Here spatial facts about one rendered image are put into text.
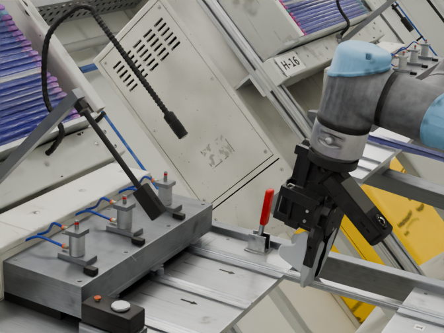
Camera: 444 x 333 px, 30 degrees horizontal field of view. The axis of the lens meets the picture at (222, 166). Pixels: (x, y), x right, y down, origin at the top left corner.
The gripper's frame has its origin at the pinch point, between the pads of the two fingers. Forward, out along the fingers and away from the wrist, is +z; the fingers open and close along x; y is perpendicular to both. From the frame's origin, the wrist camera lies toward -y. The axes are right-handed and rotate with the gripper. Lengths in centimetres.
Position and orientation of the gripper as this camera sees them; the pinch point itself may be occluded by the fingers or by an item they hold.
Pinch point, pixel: (312, 279)
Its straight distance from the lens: 123.5
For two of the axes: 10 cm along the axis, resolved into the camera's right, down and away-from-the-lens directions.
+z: -2.0, 8.9, 4.2
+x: -4.9, 2.8, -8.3
